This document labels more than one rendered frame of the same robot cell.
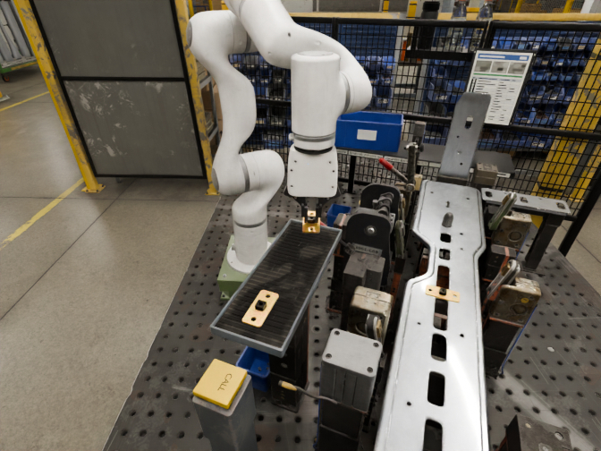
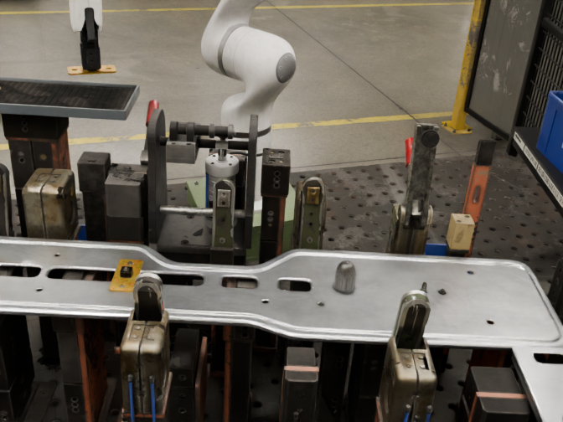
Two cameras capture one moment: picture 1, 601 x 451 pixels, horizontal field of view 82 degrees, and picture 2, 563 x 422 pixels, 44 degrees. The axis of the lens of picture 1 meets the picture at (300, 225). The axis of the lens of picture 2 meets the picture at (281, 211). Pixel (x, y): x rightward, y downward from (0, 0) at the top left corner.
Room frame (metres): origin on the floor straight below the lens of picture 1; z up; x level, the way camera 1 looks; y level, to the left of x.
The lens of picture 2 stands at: (0.50, -1.28, 1.64)
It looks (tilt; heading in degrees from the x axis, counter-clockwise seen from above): 30 degrees down; 67
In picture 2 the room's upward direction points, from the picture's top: 4 degrees clockwise
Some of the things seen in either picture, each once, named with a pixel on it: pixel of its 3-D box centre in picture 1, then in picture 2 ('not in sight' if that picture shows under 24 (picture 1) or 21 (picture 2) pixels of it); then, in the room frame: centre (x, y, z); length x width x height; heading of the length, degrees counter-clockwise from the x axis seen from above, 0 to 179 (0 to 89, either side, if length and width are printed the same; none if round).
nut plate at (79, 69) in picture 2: (311, 219); (91, 67); (0.64, -0.02, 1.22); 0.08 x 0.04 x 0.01; 177
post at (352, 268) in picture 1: (349, 322); (100, 251); (0.62, -0.13, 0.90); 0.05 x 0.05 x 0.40; 69
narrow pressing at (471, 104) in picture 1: (463, 137); not in sight; (1.31, -0.64, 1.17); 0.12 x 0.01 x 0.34; 69
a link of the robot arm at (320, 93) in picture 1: (317, 92); not in sight; (0.64, -0.03, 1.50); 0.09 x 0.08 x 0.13; 118
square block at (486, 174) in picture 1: (474, 205); not in sight; (1.28, -0.75, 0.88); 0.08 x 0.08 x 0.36; 69
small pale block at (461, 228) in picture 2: (409, 216); (444, 305); (1.19, -0.45, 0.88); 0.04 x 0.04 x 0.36; 69
